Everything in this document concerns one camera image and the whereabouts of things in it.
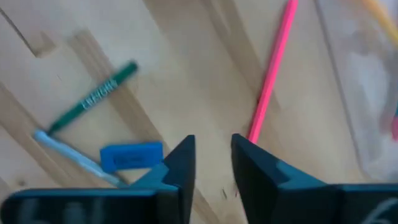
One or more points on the blue eraser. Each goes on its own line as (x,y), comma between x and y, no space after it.
(130,157)

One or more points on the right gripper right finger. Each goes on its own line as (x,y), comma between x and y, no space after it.
(258,180)

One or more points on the yellow pencil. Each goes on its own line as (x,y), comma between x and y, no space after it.
(381,20)

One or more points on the clear plastic bin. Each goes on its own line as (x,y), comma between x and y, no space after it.
(357,93)

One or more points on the green crayon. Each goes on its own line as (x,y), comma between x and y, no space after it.
(93,96)

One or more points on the periwinkle crayon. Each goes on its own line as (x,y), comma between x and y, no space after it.
(74,157)

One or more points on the pink pencil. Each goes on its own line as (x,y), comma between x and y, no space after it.
(273,71)

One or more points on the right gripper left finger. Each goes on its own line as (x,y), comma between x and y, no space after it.
(183,168)

